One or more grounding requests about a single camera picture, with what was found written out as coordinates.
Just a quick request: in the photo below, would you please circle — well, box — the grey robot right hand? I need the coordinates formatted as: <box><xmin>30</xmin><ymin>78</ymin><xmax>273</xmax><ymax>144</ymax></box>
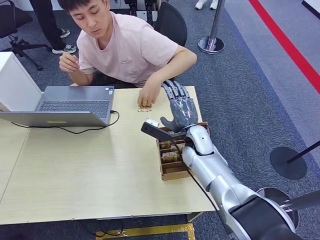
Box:
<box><xmin>159</xmin><ymin>79</ymin><xmax>199</xmax><ymax>134</ymax></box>

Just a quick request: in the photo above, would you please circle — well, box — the person's right hand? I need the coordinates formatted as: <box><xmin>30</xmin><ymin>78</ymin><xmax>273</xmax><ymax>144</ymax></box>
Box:
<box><xmin>59</xmin><ymin>52</ymin><xmax>80</xmax><ymax>73</ymax></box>

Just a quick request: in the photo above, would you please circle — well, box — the person's left hand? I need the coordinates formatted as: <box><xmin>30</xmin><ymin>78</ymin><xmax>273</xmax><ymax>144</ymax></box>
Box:
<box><xmin>137</xmin><ymin>77</ymin><xmax>162</xmax><ymax>108</ymax></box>

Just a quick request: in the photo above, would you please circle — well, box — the standing person in sneakers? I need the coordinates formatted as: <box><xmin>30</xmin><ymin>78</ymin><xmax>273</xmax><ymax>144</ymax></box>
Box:
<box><xmin>29</xmin><ymin>0</ymin><xmax>78</xmax><ymax>56</ymax></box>

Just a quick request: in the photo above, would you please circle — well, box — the seated person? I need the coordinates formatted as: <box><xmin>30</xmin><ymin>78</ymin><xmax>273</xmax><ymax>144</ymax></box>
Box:
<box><xmin>57</xmin><ymin>0</ymin><xmax>198</xmax><ymax>108</ymax></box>

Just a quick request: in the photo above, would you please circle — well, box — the brown cardboard card organizer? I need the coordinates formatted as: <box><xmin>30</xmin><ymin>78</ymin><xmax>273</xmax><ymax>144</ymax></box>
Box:
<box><xmin>155</xmin><ymin>121</ymin><xmax>211</xmax><ymax>182</ymax></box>

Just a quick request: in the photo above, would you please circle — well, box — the person with white shoes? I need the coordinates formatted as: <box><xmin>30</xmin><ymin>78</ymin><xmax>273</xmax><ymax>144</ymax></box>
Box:
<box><xmin>194</xmin><ymin>0</ymin><xmax>220</xmax><ymax>11</ymax></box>

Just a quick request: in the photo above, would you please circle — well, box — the grey open laptop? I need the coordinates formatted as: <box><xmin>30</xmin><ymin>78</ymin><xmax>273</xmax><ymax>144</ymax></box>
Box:
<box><xmin>0</xmin><ymin>86</ymin><xmax>115</xmax><ymax>128</ymax></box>

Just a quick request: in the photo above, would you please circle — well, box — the white box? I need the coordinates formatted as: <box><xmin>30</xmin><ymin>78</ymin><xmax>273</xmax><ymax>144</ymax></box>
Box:
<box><xmin>0</xmin><ymin>51</ymin><xmax>43</xmax><ymax>113</ymax></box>

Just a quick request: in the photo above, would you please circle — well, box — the black visitor chair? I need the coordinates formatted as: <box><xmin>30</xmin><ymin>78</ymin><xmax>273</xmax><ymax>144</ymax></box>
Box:
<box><xmin>154</xmin><ymin>2</ymin><xmax>188</xmax><ymax>48</ymax></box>

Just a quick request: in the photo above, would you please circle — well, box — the chrome stanchion round base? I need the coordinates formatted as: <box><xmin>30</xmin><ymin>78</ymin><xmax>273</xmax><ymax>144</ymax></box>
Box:
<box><xmin>197</xmin><ymin>0</ymin><xmax>226</xmax><ymax>56</ymax></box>

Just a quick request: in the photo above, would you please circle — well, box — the black white machine base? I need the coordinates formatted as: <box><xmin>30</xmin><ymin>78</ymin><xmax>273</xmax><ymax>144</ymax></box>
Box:
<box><xmin>123</xmin><ymin>0</ymin><xmax>162</xmax><ymax>27</ymax></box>

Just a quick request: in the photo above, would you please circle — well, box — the black swivel office chair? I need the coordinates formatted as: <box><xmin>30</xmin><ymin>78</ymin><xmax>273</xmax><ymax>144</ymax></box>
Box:
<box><xmin>0</xmin><ymin>0</ymin><xmax>51</xmax><ymax>72</ymax></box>

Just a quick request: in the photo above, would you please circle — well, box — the yellow floor tape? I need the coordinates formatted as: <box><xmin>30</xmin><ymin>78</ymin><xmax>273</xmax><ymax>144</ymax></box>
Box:
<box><xmin>95</xmin><ymin>223</ymin><xmax>196</xmax><ymax>240</ymax></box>

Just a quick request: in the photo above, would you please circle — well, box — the black stanchion flat base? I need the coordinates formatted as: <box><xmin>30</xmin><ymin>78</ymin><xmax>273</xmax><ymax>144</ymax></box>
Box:
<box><xmin>269</xmin><ymin>140</ymin><xmax>320</xmax><ymax>181</ymax></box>

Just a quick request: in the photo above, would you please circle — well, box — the chrome stanchion dark base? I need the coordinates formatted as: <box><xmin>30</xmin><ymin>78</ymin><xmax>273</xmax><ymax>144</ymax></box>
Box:
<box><xmin>257</xmin><ymin>186</ymin><xmax>320</xmax><ymax>231</ymax></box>

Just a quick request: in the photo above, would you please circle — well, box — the black laptop cable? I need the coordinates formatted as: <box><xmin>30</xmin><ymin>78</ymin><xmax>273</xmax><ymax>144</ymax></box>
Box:
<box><xmin>11</xmin><ymin>110</ymin><xmax>120</xmax><ymax>135</ymax></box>

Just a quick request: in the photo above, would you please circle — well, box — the black floor cable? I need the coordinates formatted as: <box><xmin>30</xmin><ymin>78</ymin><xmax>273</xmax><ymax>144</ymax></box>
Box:
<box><xmin>81</xmin><ymin>219</ymin><xmax>125</xmax><ymax>238</ymax></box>

